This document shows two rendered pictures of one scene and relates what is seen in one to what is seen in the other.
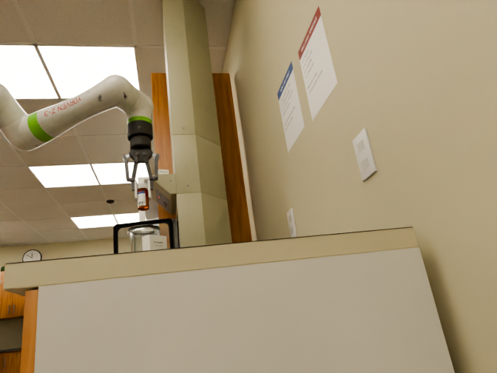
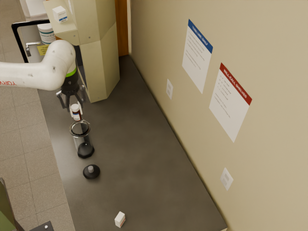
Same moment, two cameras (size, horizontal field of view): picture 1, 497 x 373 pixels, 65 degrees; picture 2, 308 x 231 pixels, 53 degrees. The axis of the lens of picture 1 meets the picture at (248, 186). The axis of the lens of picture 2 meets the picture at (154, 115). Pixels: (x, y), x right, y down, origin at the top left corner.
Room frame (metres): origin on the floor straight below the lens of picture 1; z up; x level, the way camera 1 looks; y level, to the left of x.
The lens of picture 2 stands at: (0.28, 0.22, 2.47)
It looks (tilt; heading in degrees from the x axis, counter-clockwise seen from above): 51 degrees down; 347
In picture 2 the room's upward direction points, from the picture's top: 3 degrees clockwise
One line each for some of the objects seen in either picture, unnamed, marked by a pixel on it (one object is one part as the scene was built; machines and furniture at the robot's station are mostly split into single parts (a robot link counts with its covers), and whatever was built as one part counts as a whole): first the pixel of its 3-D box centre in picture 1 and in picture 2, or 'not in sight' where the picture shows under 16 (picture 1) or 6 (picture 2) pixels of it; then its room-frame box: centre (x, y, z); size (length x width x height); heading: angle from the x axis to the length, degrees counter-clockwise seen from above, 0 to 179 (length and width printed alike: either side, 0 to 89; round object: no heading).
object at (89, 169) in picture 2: not in sight; (91, 170); (1.15, 0.35, 0.97); 0.09 x 0.09 x 0.07
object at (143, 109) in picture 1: (137, 109); (61, 57); (1.29, 0.38, 1.64); 0.13 x 0.11 x 0.14; 162
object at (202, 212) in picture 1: (203, 219); (96, 35); (1.85, 0.24, 1.33); 0.32 x 0.25 x 0.77; 13
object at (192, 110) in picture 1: (189, 74); not in sight; (1.85, 0.24, 2.18); 0.32 x 0.25 x 0.93; 13
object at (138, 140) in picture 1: (140, 151); (69, 86); (1.30, 0.38, 1.46); 0.08 x 0.07 x 0.09; 104
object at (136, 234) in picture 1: (145, 260); (82, 139); (1.30, 0.38, 1.06); 0.11 x 0.11 x 0.21
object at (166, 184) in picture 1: (163, 195); (60, 22); (1.80, 0.42, 1.46); 0.32 x 0.11 x 0.10; 13
